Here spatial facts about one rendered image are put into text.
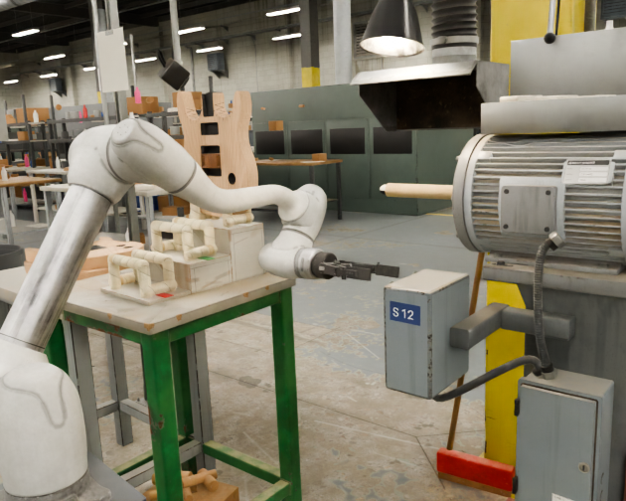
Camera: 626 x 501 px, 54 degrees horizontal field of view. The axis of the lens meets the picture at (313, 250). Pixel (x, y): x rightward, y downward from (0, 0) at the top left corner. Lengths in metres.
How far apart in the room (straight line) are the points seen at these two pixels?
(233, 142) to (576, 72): 1.04
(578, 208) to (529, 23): 1.19
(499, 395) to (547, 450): 1.27
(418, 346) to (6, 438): 0.76
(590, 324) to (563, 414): 0.17
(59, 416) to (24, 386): 0.08
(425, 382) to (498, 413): 1.43
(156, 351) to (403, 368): 0.75
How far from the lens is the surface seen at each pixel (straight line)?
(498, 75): 1.47
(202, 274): 1.90
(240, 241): 1.98
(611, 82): 1.37
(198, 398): 2.46
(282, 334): 2.02
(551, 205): 1.19
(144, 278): 1.83
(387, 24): 1.34
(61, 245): 1.48
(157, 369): 1.69
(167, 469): 1.82
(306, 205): 1.77
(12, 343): 1.46
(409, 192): 1.45
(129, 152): 1.39
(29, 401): 1.26
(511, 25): 2.32
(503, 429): 2.58
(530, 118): 1.26
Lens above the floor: 1.41
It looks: 11 degrees down
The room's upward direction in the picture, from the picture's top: 2 degrees counter-clockwise
